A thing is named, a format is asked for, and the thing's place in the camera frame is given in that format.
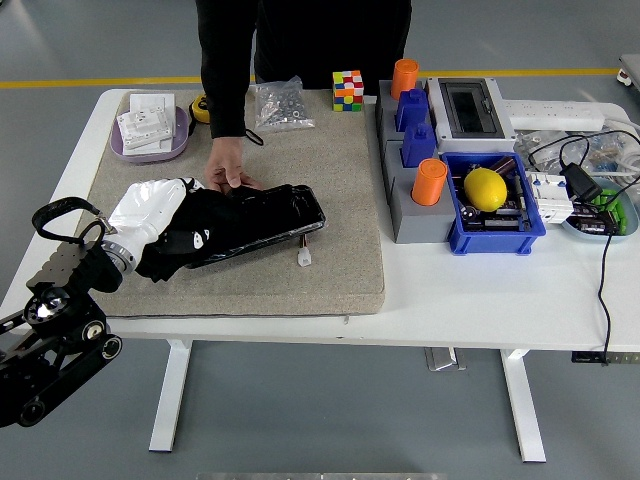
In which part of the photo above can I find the green terminal block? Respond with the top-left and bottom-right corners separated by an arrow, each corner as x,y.
592,188 -> 630,236

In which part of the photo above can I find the light blue dish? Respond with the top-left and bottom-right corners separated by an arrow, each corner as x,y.
560,175 -> 640,245

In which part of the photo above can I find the yellow lemon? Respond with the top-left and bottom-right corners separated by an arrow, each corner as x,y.
463,167 -> 509,211

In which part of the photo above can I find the white table leg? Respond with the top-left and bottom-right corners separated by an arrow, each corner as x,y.
499,348 -> 547,464
148,339 -> 194,454

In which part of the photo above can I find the black film-wrapped panel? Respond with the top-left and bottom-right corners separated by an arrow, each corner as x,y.
184,183 -> 327,270

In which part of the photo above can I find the orange cylinder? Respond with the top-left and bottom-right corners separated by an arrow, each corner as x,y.
410,158 -> 449,207
390,58 -> 420,100

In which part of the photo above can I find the grey-brown mat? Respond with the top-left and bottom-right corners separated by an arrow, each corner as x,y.
85,88 -> 387,321

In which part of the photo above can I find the grey block holder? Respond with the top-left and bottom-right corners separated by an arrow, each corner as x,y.
374,78 -> 459,245

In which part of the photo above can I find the white switch box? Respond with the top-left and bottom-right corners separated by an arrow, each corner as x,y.
128,92 -> 177,139

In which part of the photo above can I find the white circuit breaker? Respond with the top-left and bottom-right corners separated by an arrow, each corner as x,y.
524,170 -> 575,225

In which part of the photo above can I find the dark relay module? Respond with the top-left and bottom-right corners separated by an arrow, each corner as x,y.
569,202 -> 621,236

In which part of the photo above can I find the blue block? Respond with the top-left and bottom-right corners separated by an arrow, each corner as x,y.
402,122 -> 439,169
395,88 -> 431,134

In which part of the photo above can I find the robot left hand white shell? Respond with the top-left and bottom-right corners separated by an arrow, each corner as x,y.
106,175 -> 212,255

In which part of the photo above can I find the white flat packet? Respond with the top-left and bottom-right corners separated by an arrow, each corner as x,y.
122,135 -> 174,157

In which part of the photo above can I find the black electronic module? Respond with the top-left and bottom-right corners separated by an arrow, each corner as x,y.
464,209 -> 531,234

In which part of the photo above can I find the grey metal floor plate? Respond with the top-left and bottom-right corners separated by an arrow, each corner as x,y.
424,347 -> 467,372

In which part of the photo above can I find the white power strip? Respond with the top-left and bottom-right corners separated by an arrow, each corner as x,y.
502,99 -> 606,132

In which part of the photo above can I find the white grey distribution box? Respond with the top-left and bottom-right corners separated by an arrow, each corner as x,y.
425,76 -> 518,155

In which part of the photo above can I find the clear bag of parts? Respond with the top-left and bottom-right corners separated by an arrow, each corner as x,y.
514,127 -> 626,174

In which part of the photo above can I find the person's right hand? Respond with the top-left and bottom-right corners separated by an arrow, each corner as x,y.
203,136 -> 264,194

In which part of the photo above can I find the black rag with red tag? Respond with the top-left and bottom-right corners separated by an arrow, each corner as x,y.
134,187 -> 241,284

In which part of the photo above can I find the colourful puzzle cube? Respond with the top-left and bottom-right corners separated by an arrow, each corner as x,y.
332,69 -> 365,113

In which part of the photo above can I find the yellow tape measure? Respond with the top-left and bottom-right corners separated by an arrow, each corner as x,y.
188,93 -> 211,136

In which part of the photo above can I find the white cart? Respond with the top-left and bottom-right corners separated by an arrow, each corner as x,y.
617,53 -> 640,91

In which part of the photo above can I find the white cable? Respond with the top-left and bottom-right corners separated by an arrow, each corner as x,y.
602,107 -> 640,184

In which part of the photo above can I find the person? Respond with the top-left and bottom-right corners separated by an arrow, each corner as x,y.
195,0 -> 414,96

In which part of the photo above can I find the black power adapter with cord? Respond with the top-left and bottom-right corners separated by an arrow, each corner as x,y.
527,129 -> 640,367

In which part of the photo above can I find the white wall socket plate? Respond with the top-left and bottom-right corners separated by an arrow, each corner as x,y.
116,108 -> 175,147

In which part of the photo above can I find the black desk height controller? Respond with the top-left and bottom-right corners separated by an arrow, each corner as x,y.
572,351 -> 640,365

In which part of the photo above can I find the purple tray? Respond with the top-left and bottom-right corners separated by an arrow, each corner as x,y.
109,104 -> 191,165

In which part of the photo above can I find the clear bag of screws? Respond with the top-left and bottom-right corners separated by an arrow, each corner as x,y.
252,75 -> 317,133

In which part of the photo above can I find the blue plastic bin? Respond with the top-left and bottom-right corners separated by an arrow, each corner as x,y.
440,151 -> 547,256

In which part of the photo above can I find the brown cylindrical component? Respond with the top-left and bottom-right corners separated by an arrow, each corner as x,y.
488,155 -> 519,177

